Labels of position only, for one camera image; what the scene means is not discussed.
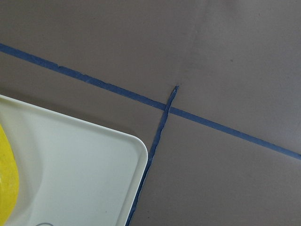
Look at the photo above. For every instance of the white bear print tray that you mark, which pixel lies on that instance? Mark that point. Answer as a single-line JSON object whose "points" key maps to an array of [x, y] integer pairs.
{"points": [[71, 172]]}

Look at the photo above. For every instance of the yellow banana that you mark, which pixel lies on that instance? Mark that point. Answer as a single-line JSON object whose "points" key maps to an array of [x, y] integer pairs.
{"points": [[9, 179]]}

